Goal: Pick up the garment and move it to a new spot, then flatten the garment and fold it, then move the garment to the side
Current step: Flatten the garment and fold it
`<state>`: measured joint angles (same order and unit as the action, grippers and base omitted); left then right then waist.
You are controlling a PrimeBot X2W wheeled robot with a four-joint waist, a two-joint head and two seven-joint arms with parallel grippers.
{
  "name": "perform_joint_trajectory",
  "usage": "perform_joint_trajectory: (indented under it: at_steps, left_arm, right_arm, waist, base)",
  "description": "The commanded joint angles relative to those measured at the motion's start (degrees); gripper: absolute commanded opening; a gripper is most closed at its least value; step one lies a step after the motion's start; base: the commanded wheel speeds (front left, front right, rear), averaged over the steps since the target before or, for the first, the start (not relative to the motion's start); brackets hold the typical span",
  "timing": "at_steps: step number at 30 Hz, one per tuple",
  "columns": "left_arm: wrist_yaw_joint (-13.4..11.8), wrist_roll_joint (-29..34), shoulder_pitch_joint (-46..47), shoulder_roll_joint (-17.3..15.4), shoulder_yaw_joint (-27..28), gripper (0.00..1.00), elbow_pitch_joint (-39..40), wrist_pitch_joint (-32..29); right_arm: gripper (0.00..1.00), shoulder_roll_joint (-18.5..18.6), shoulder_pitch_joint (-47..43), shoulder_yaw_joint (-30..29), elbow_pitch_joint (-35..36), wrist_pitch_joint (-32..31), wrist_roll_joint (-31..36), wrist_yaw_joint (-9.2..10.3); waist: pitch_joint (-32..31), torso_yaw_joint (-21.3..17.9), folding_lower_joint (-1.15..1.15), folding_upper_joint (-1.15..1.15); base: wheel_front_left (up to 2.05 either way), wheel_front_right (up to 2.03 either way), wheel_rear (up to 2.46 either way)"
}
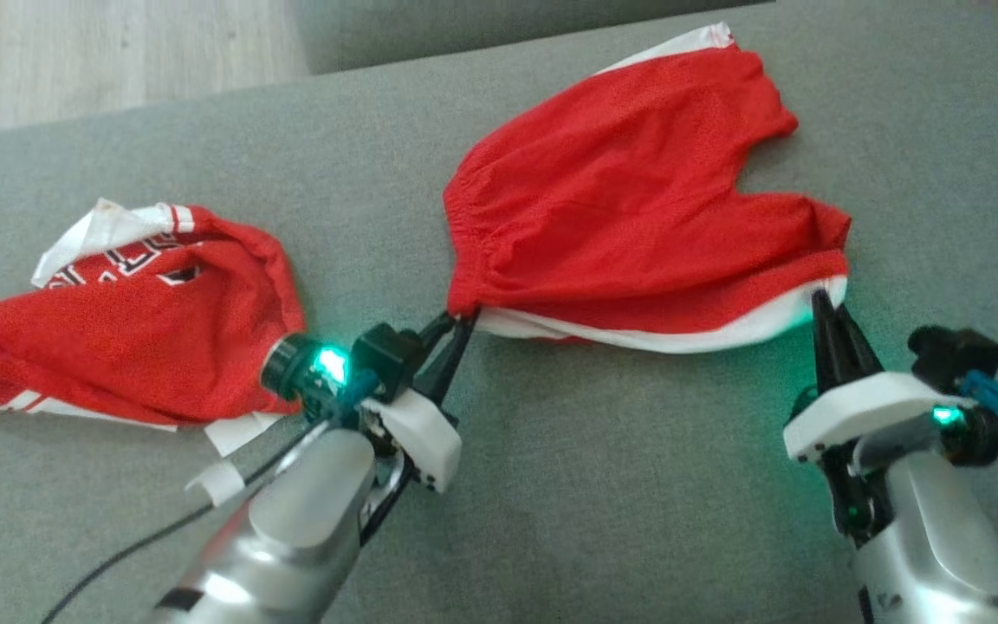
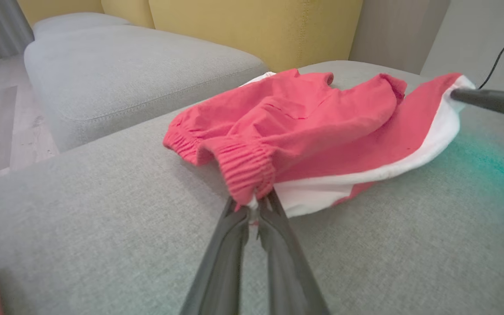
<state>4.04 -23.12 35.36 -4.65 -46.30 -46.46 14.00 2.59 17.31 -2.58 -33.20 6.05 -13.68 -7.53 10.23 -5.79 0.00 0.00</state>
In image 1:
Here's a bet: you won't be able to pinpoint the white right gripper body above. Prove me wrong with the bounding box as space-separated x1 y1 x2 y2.
783 371 976 462

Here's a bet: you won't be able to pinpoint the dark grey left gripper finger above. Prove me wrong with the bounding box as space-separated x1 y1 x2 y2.
431 313 480 405
416 310 459 359

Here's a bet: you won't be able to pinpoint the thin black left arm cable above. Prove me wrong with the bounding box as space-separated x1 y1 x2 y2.
38 425 318 624

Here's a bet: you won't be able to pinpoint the light grey seat cushion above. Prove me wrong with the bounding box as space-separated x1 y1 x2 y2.
294 0 777 76

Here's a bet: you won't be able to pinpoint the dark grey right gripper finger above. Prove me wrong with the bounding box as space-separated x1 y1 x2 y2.
839 305 885 385
811 289 848 393

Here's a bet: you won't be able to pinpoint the white tape strip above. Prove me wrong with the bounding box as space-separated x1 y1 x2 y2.
185 459 246 510

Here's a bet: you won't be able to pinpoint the red shorts white trim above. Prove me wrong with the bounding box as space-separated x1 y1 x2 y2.
442 22 853 355

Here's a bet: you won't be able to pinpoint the grey fabric sofa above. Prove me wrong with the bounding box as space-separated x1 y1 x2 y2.
0 0 998 624

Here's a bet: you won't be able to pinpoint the blue cable connector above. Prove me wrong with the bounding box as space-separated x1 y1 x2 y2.
333 368 379 410
958 370 998 427

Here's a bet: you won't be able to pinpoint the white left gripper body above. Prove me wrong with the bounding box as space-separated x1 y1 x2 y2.
362 354 464 495

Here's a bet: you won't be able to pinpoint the red jersey shirt white sleeves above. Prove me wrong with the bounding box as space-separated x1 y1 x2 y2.
0 198 308 458

